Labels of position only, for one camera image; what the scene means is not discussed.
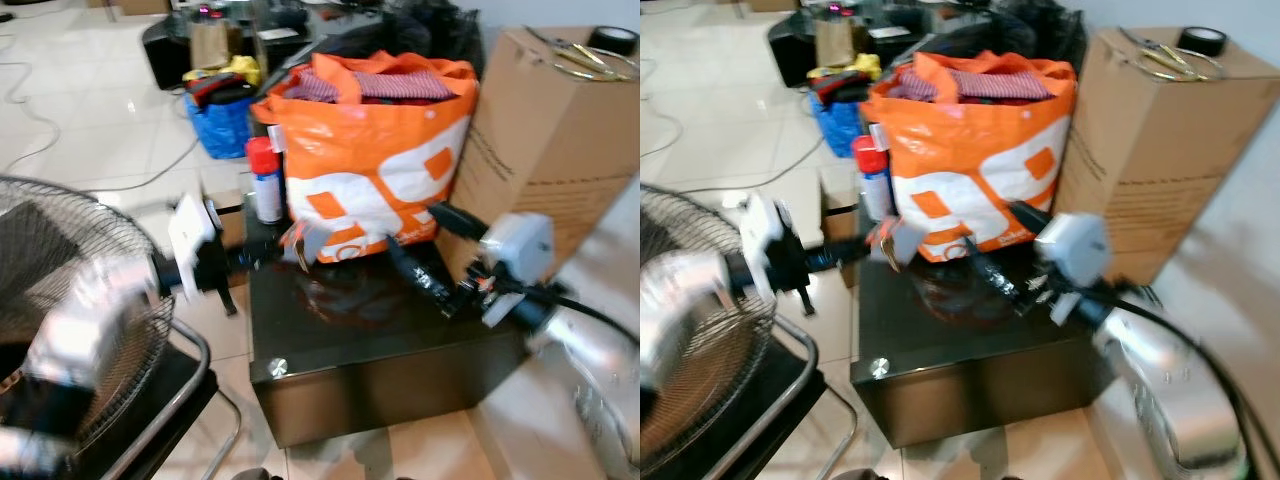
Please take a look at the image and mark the small brown cardboard box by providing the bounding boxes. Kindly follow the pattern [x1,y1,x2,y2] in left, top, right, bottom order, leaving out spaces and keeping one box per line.
[819,165,862,287]
[200,165,252,251]

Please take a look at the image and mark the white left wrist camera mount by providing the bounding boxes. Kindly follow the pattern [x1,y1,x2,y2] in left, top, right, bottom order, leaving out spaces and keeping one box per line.
[168,193,223,273]
[740,193,788,301]

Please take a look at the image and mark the spray can with red cap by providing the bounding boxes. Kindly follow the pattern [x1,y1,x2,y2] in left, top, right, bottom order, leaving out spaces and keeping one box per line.
[851,135,892,224]
[245,137,287,224]

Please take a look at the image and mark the brown paper bag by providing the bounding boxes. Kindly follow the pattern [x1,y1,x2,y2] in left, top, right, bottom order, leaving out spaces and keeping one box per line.
[190,22,234,70]
[815,20,857,68]

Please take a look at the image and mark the tall brown cardboard box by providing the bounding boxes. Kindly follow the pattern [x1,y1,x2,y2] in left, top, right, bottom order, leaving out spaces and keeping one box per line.
[440,27,641,287]
[1055,27,1280,287]

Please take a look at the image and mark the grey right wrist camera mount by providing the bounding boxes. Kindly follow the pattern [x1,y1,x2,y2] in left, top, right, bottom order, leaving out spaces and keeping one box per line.
[1035,212,1113,328]
[480,213,556,328]

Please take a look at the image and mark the black tape roll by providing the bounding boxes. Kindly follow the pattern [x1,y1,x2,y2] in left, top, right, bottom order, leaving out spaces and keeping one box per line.
[1176,27,1230,59]
[587,27,640,57]

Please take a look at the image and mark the black case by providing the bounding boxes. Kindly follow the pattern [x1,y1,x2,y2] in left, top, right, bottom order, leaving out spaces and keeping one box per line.
[767,10,824,90]
[142,12,201,92]

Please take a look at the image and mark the standing fan with wire guard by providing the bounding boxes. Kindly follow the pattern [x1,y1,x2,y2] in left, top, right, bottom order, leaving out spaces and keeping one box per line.
[640,185,862,480]
[0,175,243,480]

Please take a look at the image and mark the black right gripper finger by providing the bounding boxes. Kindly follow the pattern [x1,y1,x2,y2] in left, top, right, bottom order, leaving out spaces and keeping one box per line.
[965,238,1024,302]
[1005,200,1052,240]
[387,238,452,314]
[428,202,489,244]

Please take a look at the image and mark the orange and white shopping bag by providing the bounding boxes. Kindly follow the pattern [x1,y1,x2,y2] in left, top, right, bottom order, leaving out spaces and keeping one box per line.
[250,52,480,264]
[860,50,1080,264]

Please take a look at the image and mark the blue shopping bag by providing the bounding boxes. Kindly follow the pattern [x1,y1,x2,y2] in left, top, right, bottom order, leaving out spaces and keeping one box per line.
[183,85,257,160]
[807,85,862,159]

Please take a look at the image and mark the metal scissors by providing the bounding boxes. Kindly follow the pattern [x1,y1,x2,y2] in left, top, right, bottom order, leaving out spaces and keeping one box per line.
[1117,27,1227,82]
[524,27,637,82]

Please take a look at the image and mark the red striped folded clothes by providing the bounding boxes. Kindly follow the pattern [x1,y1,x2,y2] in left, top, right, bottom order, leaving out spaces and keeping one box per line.
[285,67,457,104]
[885,67,1057,104]

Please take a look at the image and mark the thin floor cable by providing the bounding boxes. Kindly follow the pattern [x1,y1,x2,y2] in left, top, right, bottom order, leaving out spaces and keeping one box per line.
[0,35,202,193]
[640,35,827,193]

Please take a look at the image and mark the black plastic bag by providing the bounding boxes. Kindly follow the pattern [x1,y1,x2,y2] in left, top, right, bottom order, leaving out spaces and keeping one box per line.
[935,0,1087,72]
[330,0,484,72]

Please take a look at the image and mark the yellow cloth item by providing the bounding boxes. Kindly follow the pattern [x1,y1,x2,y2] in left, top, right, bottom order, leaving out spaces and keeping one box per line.
[183,56,264,90]
[808,54,883,89]

